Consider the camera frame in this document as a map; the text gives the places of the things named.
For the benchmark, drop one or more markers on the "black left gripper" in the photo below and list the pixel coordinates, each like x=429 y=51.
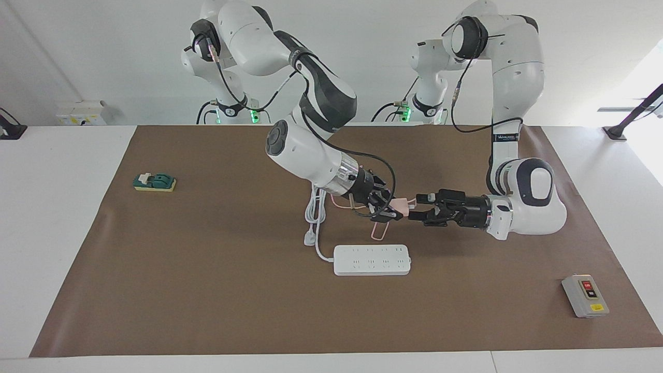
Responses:
x=471 y=211

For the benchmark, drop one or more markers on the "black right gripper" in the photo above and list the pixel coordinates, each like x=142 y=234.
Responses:
x=368 y=186

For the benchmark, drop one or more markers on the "pink charger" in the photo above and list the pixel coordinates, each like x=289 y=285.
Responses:
x=401 y=205

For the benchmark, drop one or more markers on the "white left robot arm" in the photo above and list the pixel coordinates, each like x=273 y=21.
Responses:
x=538 y=207

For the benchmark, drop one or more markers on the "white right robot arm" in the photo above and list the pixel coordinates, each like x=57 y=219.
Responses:
x=305 y=150

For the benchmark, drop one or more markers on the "white power strip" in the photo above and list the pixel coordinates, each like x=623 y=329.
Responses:
x=370 y=260

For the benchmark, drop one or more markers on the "brown table mat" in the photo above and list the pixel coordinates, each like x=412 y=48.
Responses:
x=207 y=311

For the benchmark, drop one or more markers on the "black clamp stand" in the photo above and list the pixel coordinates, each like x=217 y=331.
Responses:
x=11 y=130

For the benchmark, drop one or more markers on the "grey on-off switch box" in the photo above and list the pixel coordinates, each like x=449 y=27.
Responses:
x=585 y=296

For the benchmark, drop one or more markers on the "black angled camera stand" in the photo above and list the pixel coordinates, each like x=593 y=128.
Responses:
x=616 y=132

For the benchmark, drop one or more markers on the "green knife switch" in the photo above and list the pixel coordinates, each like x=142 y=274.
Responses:
x=158 y=181

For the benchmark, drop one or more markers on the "white wall outlet box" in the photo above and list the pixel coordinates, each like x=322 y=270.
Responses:
x=80 y=114

